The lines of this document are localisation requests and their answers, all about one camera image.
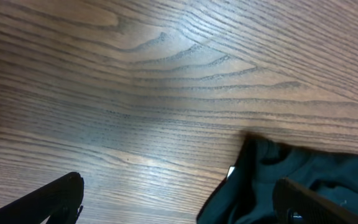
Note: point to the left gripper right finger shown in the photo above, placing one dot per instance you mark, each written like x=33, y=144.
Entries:
x=294, y=203

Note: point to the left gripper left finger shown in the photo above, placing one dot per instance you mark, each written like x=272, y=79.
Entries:
x=58, y=202

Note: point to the black t-shirt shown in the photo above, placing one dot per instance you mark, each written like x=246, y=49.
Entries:
x=245, y=196

